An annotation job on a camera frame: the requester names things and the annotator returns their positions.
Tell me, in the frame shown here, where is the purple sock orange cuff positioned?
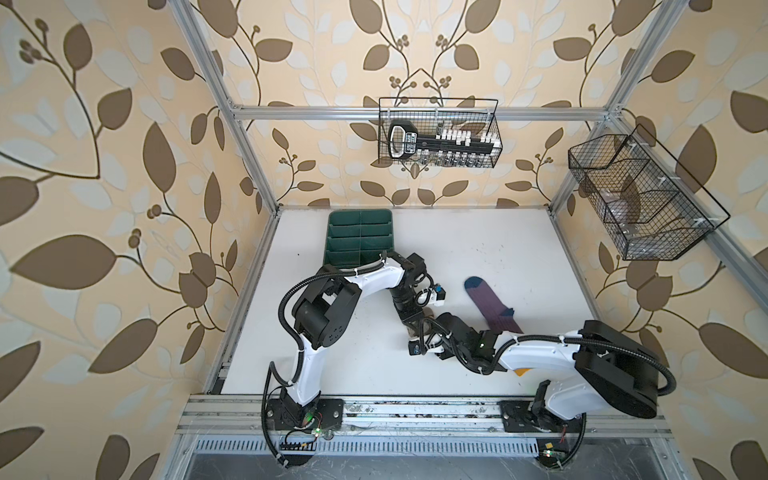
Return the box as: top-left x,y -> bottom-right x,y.
464,276 -> 523,334

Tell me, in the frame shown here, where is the green divided organizer tray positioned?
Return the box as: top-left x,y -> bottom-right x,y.
323,209 -> 394,269

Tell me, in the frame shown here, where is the brown argyle sock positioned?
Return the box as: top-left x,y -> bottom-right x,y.
403,308 -> 434,338

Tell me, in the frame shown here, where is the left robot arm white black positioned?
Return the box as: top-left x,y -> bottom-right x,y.
260,251 -> 446,468

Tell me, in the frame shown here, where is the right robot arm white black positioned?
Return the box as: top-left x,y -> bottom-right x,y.
408,313 -> 677,433

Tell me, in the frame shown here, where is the black tool set in basket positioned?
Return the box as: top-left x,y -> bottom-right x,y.
384,120 -> 503,165

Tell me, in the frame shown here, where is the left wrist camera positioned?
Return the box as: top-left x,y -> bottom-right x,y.
429,284 -> 446,303

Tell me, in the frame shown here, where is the black wire basket back wall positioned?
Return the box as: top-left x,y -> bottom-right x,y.
377,96 -> 503,169

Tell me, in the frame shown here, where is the black wire basket wall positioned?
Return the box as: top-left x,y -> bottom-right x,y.
377,96 -> 503,169
568,124 -> 731,261

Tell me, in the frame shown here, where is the black wire basket right wall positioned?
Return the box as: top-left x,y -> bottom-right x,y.
568,124 -> 731,261

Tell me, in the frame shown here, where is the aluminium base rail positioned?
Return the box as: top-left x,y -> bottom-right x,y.
176,395 -> 672,459

